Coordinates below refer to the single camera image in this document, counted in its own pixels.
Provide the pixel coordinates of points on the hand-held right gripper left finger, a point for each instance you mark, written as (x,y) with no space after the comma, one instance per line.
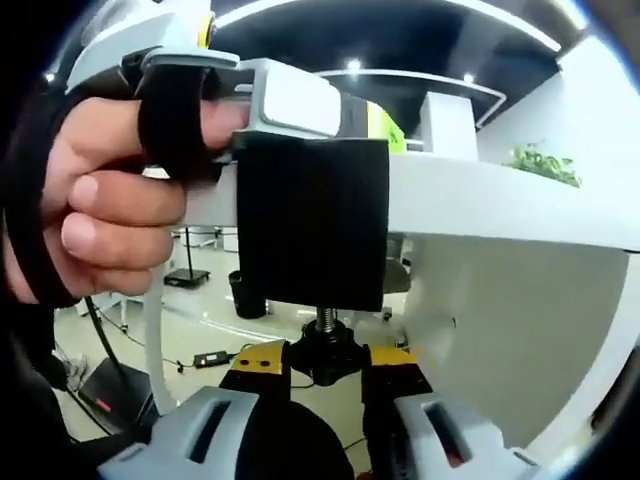
(170,440)

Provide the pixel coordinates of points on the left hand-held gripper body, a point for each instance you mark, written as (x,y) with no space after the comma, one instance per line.
(140,30)

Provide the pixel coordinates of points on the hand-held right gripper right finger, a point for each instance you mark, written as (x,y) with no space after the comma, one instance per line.
(487,440)

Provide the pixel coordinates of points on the white desk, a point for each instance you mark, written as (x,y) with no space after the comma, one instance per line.
(500,215)

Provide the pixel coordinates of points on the person's left hand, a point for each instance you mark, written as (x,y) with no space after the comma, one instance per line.
(100,150)

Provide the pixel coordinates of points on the black laptop stand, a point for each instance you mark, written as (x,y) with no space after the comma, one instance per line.
(115,395)

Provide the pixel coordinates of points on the black power adapter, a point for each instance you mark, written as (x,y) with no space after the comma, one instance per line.
(210,359)

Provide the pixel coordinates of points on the white square pillar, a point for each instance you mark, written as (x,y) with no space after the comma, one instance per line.
(447,125)

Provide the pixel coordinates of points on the black waste bin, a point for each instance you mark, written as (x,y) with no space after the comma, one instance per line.
(247,297)

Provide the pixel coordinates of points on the black wheeled stand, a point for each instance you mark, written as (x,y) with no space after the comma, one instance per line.
(187,277)

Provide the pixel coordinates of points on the grey office chair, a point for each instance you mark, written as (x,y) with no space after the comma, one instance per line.
(400,275)

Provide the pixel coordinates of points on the curved ceiling light strip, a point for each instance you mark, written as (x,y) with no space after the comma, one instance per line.
(525,29)

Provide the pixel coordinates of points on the green potted plant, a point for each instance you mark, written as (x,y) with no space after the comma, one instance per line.
(545,165)

